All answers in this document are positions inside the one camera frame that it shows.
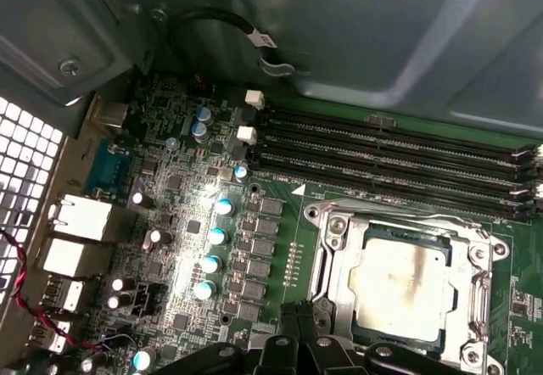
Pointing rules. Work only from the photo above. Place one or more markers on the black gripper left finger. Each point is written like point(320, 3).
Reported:
point(280, 358)

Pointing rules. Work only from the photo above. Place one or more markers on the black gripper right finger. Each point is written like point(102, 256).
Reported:
point(326, 358)

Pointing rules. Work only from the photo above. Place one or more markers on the metal socket cover frame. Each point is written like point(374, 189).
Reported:
point(339, 264)

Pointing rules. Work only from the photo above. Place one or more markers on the silver square CPU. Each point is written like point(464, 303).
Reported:
point(403, 290)

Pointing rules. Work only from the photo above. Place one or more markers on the thin metal locking lever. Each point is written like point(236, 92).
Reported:
point(441, 215)

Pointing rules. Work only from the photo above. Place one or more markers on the metal CPU socket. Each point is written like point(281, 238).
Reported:
point(328, 218)

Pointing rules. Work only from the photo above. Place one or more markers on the blue-topped capacitor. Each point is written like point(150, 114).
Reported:
point(224, 207)
point(211, 263)
point(217, 236)
point(204, 290)

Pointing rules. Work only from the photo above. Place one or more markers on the green motherboard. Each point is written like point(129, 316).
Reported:
point(280, 197)

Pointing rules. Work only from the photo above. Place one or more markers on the silver rear port block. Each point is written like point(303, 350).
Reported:
point(51, 334)
point(80, 218)
point(63, 294)
point(76, 258)

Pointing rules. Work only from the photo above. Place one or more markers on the blue serial port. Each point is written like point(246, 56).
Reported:
point(108, 167)

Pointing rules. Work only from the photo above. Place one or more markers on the small silver rear port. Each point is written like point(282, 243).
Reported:
point(108, 114)

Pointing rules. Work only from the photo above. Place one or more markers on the black open PC case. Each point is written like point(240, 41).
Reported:
point(382, 31)

